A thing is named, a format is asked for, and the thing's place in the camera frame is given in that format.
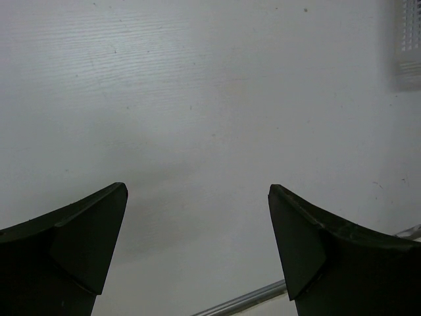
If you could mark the silver aluminium table rail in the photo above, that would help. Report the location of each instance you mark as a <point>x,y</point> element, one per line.
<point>243,301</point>

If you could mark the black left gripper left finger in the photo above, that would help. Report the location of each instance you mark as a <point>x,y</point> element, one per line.
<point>57,263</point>

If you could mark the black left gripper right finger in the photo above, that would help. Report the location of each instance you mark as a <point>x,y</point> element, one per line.
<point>345,263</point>

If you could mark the white perforated plastic basket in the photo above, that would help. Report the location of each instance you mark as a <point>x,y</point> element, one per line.
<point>406,44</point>

